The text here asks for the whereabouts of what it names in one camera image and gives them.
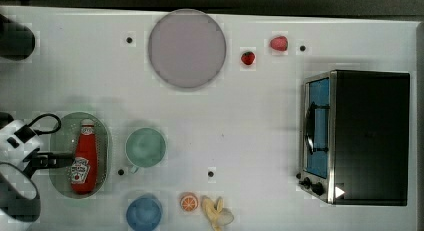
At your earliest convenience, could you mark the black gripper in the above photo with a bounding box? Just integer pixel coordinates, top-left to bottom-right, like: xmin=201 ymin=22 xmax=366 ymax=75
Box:
xmin=23 ymin=152 xmax=74 ymax=178

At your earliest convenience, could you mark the red plush ketchup bottle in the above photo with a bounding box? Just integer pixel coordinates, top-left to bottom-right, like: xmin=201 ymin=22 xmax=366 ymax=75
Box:
xmin=70 ymin=119 xmax=98 ymax=194

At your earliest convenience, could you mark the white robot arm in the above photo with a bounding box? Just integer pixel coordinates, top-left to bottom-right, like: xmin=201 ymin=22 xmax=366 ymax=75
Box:
xmin=0 ymin=112 xmax=74 ymax=231

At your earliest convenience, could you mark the green oval strainer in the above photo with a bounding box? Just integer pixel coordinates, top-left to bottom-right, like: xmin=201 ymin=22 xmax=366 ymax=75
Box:
xmin=49 ymin=112 xmax=109 ymax=199

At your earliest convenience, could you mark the green mug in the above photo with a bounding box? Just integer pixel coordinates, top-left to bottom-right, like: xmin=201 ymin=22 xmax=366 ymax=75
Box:
xmin=125 ymin=128 xmax=167 ymax=173

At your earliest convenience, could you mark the blue bowl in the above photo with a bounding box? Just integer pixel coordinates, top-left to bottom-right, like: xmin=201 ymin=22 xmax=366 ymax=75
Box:
xmin=126 ymin=194 xmax=163 ymax=231

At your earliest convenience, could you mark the black cylinder upper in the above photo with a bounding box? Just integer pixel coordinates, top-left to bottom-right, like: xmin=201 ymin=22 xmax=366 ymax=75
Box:
xmin=0 ymin=15 xmax=36 ymax=61

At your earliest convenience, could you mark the orange slice toy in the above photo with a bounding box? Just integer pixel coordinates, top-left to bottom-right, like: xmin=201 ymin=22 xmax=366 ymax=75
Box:
xmin=180 ymin=193 xmax=199 ymax=212

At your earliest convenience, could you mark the grey round plate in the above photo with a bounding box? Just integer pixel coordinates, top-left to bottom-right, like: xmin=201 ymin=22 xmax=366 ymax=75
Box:
xmin=148 ymin=9 xmax=227 ymax=89

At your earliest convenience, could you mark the peeled banana toy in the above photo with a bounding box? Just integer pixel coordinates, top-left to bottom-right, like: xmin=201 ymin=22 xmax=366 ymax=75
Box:
xmin=201 ymin=196 xmax=234 ymax=231

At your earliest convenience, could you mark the dark red strawberry toy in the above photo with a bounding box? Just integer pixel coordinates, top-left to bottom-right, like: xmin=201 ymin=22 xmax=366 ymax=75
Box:
xmin=241 ymin=51 xmax=255 ymax=65

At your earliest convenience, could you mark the pink strawberry toy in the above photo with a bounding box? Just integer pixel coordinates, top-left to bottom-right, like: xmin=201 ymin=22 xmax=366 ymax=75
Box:
xmin=270 ymin=36 xmax=288 ymax=52

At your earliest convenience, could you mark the black toaster oven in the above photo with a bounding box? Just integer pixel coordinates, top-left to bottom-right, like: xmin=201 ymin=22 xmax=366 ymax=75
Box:
xmin=296 ymin=70 xmax=410 ymax=206

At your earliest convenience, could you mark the black cable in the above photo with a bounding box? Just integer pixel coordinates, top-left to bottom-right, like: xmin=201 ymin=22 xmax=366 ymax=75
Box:
xmin=26 ymin=113 xmax=63 ymax=136

